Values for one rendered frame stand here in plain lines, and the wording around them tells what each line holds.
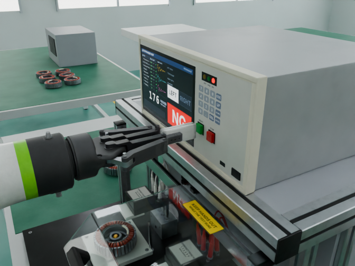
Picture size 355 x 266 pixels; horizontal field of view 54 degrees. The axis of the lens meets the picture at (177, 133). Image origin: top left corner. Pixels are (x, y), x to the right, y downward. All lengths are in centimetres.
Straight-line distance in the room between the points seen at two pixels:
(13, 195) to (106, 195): 73
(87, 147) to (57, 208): 69
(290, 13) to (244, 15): 114
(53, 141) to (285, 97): 37
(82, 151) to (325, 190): 41
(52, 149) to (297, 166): 42
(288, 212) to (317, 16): 765
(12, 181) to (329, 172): 54
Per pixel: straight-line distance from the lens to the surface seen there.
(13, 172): 54
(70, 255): 59
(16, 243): 114
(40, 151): 55
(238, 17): 669
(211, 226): 61
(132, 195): 94
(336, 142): 73
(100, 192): 127
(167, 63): 75
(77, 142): 56
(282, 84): 56
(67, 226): 112
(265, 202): 60
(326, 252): 70
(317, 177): 69
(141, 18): 570
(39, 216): 122
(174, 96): 74
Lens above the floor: 146
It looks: 25 degrees down
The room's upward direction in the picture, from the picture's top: straight up
